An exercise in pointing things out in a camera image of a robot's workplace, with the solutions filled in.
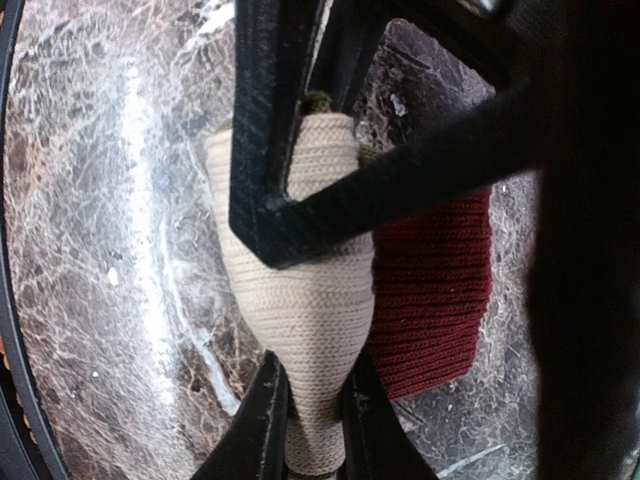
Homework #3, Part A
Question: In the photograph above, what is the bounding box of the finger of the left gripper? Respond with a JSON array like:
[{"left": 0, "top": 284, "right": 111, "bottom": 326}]
[{"left": 230, "top": 1, "right": 550, "bottom": 267}]

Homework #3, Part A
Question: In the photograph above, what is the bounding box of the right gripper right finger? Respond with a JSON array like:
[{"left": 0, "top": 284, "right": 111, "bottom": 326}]
[{"left": 342, "top": 351, "right": 438, "bottom": 480}]

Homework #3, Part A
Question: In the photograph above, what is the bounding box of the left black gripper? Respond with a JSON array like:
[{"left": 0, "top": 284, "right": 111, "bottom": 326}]
[{"left": 379, "top": 0, "right": 640, "bottom": 480}]

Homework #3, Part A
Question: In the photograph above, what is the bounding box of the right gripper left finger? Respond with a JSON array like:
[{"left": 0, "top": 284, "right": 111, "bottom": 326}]
[{"left": 192, "top": 351, "right": 290, "bottom": 480}]

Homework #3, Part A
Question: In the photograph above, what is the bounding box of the beige striped sock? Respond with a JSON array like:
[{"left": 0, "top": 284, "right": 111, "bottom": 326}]
[{"left": 203, "top": 89, "right": 495, "bottom": 476}]

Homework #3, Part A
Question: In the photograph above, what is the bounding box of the black front rail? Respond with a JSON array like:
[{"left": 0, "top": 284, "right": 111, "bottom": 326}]
[{"left": 1, "top": 1, "right": 72, "bottom": 479}]

